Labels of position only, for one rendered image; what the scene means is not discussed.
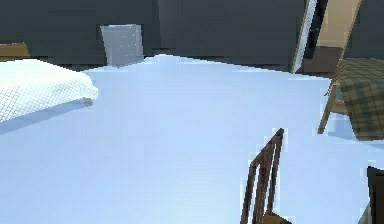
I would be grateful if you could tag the dark wooden chair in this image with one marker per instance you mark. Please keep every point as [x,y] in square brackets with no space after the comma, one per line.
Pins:
[263,180]

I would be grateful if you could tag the plaid armchair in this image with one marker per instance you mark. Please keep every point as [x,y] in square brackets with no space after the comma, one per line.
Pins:
[363,96]

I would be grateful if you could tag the grey bin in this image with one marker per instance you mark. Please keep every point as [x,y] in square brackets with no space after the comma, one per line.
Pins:
[122,45]

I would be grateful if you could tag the white room door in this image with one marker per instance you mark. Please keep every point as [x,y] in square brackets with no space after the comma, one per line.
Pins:
[304,36]

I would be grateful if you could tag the white bed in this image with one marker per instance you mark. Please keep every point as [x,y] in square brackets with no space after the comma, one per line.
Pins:
[36,86]

